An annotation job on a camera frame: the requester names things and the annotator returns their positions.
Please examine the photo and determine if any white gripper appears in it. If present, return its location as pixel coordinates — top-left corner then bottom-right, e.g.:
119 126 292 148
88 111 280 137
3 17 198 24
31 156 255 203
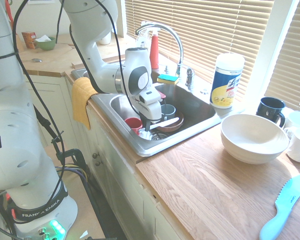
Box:
134 99 163 133

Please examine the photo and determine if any white handled steel knife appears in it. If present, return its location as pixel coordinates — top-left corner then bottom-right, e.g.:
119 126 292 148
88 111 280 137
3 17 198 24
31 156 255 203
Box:
139 117 180 137

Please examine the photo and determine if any metal sink drain strainer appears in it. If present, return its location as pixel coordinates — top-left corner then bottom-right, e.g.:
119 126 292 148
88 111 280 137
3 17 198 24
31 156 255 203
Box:
149 132 168 141

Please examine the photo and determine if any stainless steel double sink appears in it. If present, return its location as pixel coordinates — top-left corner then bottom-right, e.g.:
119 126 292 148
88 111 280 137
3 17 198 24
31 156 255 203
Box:
70 59 246 158

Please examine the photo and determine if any light blue serrated knife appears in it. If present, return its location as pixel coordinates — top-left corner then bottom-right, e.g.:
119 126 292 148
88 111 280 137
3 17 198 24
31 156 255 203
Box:
259 173 300 240

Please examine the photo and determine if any red cup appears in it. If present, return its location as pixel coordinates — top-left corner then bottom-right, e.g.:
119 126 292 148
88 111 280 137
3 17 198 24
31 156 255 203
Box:
124 117 144 136

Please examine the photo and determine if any grey mug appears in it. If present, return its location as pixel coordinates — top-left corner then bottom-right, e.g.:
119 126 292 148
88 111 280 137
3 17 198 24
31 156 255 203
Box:
160 104 177 121

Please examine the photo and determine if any brown ceramic bowl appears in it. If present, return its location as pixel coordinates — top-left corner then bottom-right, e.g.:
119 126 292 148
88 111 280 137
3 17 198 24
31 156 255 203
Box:
154 111 185 133

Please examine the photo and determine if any yellow green sponge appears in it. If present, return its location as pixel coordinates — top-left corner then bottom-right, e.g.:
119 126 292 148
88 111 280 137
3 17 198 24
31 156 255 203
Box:
156 73 180 86

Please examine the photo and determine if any red bottle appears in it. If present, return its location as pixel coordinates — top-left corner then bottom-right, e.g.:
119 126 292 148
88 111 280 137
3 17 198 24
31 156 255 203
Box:
149 32 161 70

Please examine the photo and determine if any yellow dish cloth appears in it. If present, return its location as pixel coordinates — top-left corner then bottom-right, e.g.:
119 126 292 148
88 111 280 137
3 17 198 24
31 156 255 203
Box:
71 76 101 131

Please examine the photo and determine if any black clamp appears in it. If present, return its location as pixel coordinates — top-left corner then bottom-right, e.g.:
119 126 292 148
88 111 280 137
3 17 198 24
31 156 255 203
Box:
52 129 91 176

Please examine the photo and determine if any clear spray bottle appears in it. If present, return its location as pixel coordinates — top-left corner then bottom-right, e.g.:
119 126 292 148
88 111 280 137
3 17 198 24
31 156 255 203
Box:
136 21 161 50

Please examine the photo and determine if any Lysol wipes canister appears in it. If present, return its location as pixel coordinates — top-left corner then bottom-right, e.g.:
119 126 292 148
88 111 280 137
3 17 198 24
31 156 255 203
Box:
209 52 246 110

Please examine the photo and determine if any chrome faucet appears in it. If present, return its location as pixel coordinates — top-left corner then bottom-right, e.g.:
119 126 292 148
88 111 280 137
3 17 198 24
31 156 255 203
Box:
134 21 197 91

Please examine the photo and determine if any trailing plant in white pot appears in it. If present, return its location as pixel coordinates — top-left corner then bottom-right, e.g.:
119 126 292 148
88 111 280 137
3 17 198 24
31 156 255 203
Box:
99 30 112 46

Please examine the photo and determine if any large cream bowl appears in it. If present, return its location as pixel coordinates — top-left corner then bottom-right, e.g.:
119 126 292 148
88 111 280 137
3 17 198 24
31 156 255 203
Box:
220 113 290 165

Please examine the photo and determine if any wide wooden window blind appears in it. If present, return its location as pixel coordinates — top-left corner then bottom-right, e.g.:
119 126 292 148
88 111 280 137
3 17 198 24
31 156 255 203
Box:
124 0 275 102

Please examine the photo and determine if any black mug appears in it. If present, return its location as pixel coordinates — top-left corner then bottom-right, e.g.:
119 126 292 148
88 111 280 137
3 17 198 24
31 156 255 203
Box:
255 96 287 128

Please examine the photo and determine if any green bowl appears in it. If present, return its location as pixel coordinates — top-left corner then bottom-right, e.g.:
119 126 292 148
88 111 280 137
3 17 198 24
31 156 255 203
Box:
35 36 57 51

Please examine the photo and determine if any white paper in bowl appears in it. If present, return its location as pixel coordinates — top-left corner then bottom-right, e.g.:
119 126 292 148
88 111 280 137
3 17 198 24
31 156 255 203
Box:
34 35 52 43

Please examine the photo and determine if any orange cardboard box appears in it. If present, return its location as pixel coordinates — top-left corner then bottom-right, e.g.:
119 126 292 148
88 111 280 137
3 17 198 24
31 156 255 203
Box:
21 31 37 50

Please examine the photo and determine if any narrow wooden window blind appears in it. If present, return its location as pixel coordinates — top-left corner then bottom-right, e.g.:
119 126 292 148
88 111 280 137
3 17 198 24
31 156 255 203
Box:
264 0 300 113

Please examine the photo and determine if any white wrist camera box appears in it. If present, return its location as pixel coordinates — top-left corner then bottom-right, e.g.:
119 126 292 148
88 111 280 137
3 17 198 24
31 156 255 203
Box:
139 91 162 106

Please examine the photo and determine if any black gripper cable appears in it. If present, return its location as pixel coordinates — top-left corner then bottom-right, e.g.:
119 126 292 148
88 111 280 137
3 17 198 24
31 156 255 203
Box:
93 0 147 118

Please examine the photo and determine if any coloured wire bundle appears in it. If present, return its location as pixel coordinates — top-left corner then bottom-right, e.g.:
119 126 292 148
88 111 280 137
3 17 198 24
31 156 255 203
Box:
54 163 89 186

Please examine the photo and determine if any black base cable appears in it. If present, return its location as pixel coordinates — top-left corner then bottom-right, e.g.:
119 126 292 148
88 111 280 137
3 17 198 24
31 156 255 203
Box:
11 0 66 211

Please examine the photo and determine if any red handled knife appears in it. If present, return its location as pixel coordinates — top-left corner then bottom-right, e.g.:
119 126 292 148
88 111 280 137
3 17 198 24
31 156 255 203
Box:
4 0 15 29

